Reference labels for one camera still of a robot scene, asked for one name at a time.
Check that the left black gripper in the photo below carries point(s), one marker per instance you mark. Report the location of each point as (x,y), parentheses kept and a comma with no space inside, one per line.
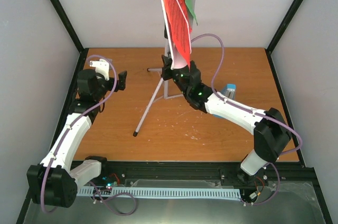
(121,81)

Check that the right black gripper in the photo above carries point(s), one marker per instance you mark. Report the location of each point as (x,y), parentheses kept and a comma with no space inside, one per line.
(167,63)

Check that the white perforated music stand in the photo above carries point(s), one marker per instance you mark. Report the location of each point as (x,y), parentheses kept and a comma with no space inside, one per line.
(161,83)

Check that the blue metronome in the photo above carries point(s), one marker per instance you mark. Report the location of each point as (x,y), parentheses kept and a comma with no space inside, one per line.
(229,92)

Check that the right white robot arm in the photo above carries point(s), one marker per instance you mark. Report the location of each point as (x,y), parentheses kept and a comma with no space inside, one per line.
(270,137)

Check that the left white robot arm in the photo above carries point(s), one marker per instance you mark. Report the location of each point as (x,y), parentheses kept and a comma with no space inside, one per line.
(54,182)

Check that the red cloth on stand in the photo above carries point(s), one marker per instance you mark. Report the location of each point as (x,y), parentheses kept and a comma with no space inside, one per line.
(176,19)

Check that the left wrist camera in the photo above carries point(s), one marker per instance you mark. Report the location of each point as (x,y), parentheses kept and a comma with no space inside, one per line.
(102,68)

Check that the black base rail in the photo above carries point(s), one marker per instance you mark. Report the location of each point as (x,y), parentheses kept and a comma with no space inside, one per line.
(228,173)

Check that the light blue slotted cable duct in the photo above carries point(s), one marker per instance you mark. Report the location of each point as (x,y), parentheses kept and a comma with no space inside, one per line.
(173,193)

